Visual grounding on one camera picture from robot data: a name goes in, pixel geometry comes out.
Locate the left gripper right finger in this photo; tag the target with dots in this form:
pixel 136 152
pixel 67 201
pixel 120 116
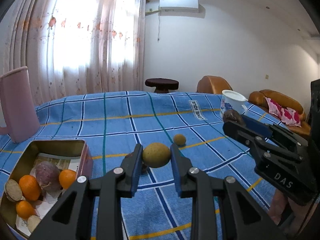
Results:
pixel 241 216

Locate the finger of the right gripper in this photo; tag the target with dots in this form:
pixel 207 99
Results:
pixel 260 126
pixel 250 137

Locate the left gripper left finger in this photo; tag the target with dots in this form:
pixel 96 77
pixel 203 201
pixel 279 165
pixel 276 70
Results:
pixel 71 216

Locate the dark water chestnut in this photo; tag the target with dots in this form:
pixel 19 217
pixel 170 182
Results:
pixel 144 168
pixel 234 116

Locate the small orange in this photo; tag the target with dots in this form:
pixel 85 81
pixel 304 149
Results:
pixel 24 209
pixel 67 178

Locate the large purple round fruit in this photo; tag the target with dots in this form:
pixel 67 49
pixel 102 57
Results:
pixel 47 176

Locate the large orange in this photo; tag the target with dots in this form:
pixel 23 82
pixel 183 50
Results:
pixel 30 187

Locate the small brown longan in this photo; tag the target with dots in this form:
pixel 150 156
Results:
pixel 179 140

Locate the small brown fruit hidden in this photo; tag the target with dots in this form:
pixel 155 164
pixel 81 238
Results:
pixel 156 155

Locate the person's right hand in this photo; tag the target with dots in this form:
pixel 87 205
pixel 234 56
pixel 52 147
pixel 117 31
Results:
pixel 287 209

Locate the pink floral cushion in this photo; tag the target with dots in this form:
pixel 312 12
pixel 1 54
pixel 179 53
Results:
pixel 287 116

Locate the brown leather sofa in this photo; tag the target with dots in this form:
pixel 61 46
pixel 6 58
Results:
pixel 258 98

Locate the white blue-patterned mug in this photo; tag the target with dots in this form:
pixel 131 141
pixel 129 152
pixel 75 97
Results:
pixel 233 100

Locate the brown leather chair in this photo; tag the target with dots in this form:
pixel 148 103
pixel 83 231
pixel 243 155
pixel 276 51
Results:
pixel 212 85

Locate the pink metal tin box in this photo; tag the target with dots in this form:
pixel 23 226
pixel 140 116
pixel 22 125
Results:
pixel 61 148

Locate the blue plaid tablecloth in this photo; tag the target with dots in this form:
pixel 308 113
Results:
pixel 111 124

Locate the dark round stool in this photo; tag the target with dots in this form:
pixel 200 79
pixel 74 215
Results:
pixel 161 85

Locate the pink electric kettle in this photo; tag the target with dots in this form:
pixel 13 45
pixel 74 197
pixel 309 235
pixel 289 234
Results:
pixel 17 106

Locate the white air conditioner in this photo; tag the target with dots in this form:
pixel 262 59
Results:
pixel 179 5

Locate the floral sheer curtain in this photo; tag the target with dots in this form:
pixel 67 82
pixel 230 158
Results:
pixel 74 47

